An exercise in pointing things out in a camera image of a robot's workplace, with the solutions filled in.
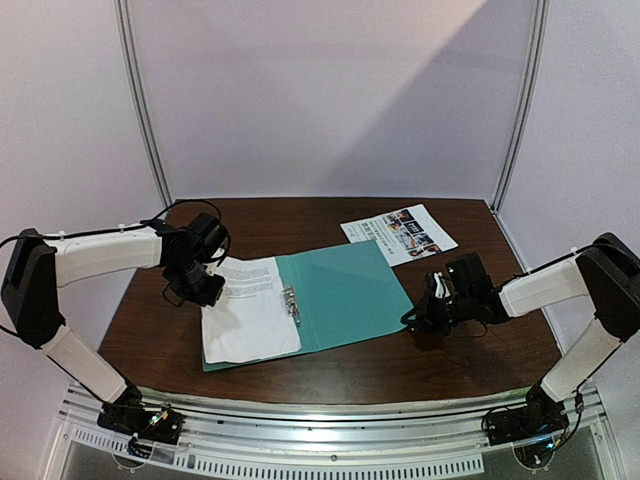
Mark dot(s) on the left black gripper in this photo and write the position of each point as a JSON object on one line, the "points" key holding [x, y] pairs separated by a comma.
{"points": [[209, 297]]}

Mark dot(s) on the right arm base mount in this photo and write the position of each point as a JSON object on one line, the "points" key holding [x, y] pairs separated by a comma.
{"points": [[537, 418]]}

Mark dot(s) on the left aluminium corner post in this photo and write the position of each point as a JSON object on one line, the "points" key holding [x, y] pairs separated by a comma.
{"points": [[133, 73]]}

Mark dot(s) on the colour printed brochure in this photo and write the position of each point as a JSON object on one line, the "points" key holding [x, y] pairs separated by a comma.
{"points": [[403, 235]]}

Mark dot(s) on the perforated metal cable tray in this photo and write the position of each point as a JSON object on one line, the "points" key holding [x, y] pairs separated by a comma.
{"points": [[94, 455]]}

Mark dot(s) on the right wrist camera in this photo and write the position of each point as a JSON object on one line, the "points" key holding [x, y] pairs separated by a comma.
{"points": [[468, 275]]}

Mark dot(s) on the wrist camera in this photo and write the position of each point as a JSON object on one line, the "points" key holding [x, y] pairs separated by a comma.
{"points": [[468, 275], [210, 239]]}

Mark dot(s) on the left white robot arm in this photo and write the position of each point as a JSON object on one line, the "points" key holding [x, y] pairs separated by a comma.
{"points": [[42, 266]]}

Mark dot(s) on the aluminium corner post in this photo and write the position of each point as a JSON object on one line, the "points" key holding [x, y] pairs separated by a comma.
{"points": [[133, 73], [526, 94]]}

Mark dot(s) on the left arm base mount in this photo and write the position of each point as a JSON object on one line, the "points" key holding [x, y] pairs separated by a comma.
{"points": [[163, 425]]}

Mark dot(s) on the white text paper sheet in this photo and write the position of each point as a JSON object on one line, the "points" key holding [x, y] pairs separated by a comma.
{"points": [[250, 321]]}

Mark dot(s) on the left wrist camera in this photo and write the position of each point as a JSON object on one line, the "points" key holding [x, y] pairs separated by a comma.
{"points": [[210, 239]]}

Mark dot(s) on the teal plastic folder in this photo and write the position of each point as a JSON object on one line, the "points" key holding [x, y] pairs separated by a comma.
{"points": [[346, 294]]}

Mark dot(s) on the right aluminium corner post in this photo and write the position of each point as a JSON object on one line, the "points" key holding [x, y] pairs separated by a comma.
{"points": [[526, 94]]}

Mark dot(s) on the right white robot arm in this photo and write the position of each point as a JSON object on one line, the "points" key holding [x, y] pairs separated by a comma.
{"points": [[604, 273]]}

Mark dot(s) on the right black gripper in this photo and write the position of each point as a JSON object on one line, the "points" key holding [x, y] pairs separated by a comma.
{"points": [[432, 310]]}

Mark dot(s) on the aluminium front rail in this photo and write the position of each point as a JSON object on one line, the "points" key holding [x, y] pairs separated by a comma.
{"points": [[306, 427]]}

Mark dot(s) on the metal folder clip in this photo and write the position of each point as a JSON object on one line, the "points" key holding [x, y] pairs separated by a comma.
{"points": [[291, 304]]}

